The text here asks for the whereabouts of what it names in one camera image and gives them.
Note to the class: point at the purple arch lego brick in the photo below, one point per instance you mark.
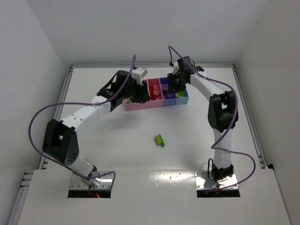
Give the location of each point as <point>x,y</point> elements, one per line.
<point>164,87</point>

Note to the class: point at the green and lime brick stack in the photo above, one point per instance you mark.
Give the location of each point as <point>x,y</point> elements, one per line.
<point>156,139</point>

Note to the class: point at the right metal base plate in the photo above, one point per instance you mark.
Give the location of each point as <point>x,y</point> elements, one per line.
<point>224,188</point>

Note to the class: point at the thin green plate brick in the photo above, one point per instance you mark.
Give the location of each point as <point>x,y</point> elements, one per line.
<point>162,140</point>

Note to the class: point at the light blue bin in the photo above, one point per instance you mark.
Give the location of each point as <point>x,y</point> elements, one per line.
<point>182,100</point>

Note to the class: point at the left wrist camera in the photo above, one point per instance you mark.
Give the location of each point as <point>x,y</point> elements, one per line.
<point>138,74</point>

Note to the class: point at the small pink bin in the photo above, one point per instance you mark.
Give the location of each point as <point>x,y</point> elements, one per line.
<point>159,99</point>

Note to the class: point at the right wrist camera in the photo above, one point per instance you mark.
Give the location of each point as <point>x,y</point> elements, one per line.
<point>175,67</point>

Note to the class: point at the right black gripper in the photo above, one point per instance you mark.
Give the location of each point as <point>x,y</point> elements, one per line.
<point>175,84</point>

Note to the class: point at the purple-blue bin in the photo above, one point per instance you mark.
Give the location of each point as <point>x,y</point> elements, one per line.
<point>167,102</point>

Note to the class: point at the large pink bin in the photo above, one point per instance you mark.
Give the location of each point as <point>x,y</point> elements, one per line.
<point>138,106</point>

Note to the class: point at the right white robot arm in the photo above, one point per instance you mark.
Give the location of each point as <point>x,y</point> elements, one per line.
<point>222,112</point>

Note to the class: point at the lime lego brick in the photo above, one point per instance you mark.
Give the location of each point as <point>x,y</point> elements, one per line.
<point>179,94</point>

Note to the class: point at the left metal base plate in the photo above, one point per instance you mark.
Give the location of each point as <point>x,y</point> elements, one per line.
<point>99,187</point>

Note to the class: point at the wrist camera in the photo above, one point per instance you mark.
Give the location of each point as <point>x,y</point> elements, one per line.
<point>138,74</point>
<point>175,67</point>

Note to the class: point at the metal base plate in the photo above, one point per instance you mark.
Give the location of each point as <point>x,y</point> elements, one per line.
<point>224,188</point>
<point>99,187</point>

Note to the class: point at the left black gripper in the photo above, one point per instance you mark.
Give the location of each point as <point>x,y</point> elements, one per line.
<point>142,93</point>

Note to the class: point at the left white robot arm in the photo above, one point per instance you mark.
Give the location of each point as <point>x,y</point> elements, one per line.
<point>61,136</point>

